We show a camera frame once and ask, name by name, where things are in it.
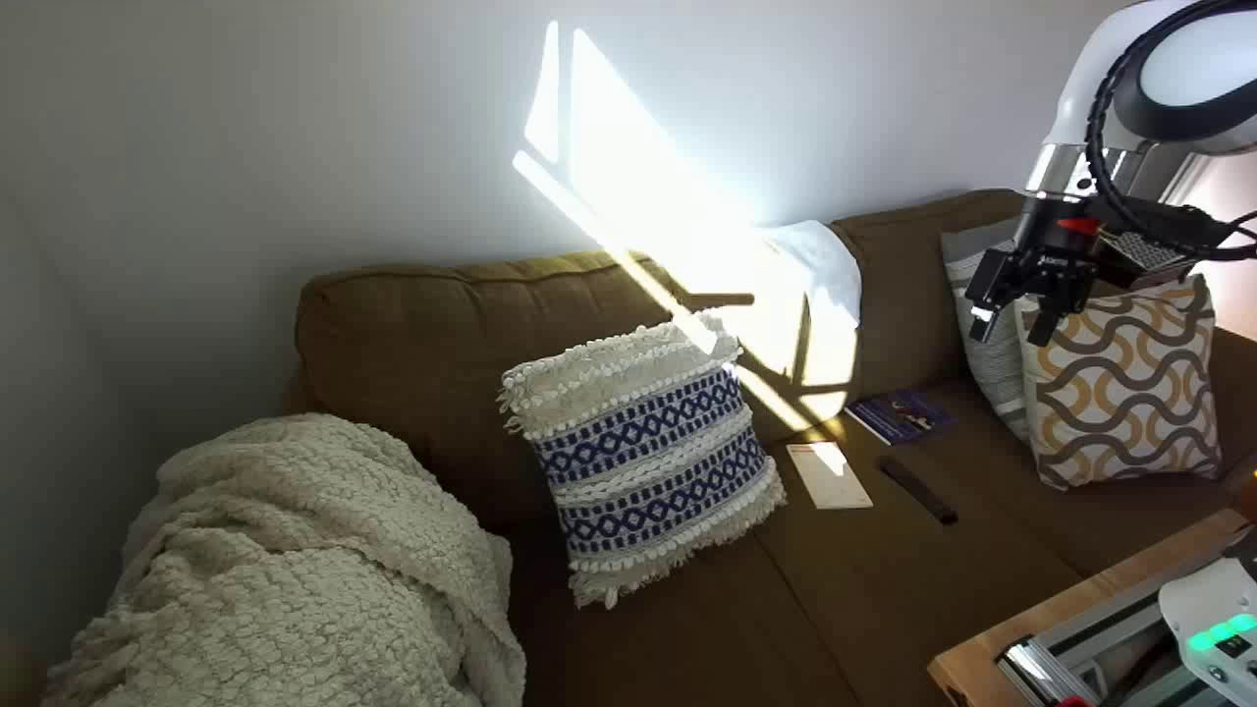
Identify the cream knitted blanket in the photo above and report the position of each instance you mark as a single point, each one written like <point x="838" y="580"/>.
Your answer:
<point x="290" y="575"/>

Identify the brown fabric sofa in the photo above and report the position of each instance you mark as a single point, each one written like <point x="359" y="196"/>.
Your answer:
<point x="851" y="591"/>

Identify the white cloth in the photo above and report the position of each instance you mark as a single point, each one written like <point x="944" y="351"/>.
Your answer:
<point x="827" y="259"/>

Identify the yellow wave pattern pillow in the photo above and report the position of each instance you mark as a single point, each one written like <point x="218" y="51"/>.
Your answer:
<point x="1133" y="394"/>

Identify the blue white woven pillow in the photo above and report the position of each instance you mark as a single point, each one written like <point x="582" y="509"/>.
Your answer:
<point x="642" y="456"/>

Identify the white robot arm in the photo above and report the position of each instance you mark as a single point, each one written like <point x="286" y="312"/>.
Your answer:
<point x="1181" y="66"/>

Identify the wooden table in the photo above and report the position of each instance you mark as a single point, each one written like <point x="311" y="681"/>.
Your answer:
<point x="1047" y="614"/>

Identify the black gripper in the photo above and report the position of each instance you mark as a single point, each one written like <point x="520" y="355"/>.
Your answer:
<point x="1062" y="242"/>

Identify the black remote control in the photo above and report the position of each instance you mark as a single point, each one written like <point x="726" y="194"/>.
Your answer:
<point x="918" y="488"/>

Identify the white device with green light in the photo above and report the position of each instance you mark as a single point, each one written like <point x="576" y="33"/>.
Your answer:
<point x="1213" y="614"/>

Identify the dark blue book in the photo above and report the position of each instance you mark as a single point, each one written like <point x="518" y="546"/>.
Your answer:
<point x="899" y="419"/>

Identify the white paper sheet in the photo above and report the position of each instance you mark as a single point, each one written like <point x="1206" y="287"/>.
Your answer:
<point x="827" y="475"/>

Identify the grey striped pillow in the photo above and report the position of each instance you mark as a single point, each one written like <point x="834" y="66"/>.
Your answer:
<point x="999" y="375"/>

